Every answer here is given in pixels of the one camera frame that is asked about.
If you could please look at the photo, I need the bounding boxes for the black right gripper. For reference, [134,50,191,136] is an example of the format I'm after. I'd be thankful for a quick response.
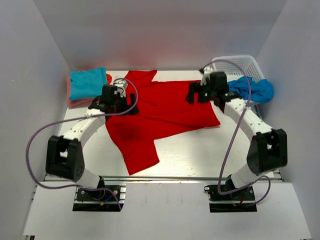
[184,81,216,106]

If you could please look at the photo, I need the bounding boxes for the red t shirt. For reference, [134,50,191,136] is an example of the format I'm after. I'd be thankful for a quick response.
[105,70,220,175]

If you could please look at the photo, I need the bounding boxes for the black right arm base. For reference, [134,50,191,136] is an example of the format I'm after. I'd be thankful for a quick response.
[203,184,257,213]

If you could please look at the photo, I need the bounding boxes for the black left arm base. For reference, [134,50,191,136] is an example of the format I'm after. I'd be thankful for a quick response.
[72,181,126,213]

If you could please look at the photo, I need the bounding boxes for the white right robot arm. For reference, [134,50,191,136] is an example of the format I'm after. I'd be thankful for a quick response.
[186,69,288,200]

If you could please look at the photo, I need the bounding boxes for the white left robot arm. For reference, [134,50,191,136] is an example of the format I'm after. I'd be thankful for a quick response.
[45,78,139,200]

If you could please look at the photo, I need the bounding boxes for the folded orange t shirt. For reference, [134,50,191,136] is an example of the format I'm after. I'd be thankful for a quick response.
[106,73,113,85]

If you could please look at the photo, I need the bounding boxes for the white plastic basket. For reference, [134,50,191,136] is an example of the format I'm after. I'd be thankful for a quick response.
[211,55,266,106]

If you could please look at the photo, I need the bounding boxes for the folded teal t shirt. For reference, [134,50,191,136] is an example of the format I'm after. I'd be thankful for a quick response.
[69,67,107,101]

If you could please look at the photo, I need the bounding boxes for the folded pink t shirt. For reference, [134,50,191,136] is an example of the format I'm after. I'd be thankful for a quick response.
[66,76,102,108]

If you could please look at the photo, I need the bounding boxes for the crumpled blue t shirt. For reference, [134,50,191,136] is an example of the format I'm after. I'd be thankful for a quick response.
[228,76,274,104]

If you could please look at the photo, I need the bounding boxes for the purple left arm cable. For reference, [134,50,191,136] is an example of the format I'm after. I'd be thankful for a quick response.
[25,77,140,211]

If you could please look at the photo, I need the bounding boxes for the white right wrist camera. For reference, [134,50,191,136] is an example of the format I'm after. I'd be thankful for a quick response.
[199,66,214,86]

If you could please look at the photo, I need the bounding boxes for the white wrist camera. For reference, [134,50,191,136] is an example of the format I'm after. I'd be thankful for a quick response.
[113,79,128,98]
[199,66,214,86]

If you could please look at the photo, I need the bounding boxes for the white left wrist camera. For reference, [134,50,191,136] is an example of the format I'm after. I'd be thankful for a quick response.
[113,79,128,98]

